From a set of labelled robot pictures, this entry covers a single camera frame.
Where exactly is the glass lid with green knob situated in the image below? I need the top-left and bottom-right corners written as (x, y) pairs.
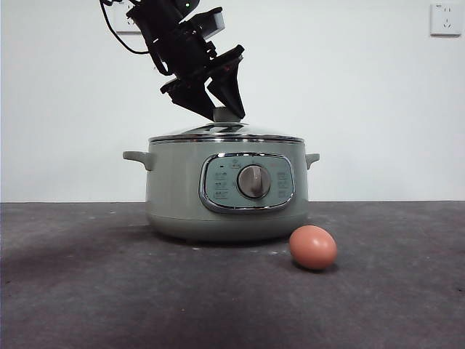
top-left (148, 107), bottom-right (304, 145)

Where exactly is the brown egg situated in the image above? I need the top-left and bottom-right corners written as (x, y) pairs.
top-left (288, 225), bottom-right (338, 270)

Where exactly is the green electric cooking pot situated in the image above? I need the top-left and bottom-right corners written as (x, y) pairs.
top-left (122, 140), bottom-right (321, 243)

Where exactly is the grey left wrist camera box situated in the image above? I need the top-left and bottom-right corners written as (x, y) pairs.
top-left (194, 7), bottom-right (225, 40)

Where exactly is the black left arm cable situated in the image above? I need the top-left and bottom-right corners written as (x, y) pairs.
top-left (98, 0), bottom-right (150, 55)

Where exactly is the white wall socket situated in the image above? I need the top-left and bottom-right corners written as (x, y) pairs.
top-left (429, 3), bottom-right (462, 38)
top-left (116, 0), bottom-right (146, 36)

